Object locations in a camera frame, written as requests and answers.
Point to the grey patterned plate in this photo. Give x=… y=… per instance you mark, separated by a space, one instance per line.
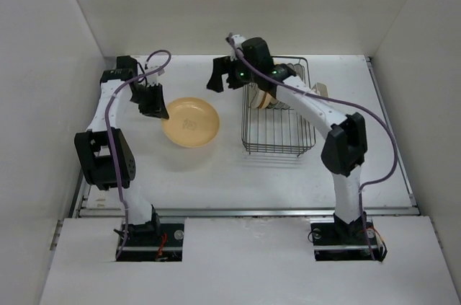
x=276 y=105

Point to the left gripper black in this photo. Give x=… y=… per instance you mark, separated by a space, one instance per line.
x=157 y=109

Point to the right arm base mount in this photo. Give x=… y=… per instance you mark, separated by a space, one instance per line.
x=335 y=241

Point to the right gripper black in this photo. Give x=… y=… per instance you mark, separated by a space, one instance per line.
x=223 y=65

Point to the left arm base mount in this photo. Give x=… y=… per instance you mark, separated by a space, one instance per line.
x=151 y=243

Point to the cream plate leftmost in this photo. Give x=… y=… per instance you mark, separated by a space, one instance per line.
x=256 y=96

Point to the yellow plate with drawing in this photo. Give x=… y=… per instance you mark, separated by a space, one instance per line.
x=192 y=122

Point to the black wire dish rack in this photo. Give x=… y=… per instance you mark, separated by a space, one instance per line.
x=273 y=131

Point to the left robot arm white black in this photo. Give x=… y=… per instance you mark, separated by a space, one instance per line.
x=106 y=159

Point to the aluminium rail side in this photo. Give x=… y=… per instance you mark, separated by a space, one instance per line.
x=401 y=166

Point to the beige cutlery holder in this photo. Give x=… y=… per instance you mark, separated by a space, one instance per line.
x=320 y=89

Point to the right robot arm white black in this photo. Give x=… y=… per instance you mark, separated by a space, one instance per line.
x=345 y=142

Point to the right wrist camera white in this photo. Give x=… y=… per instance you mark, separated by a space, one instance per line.
x=235 y=41

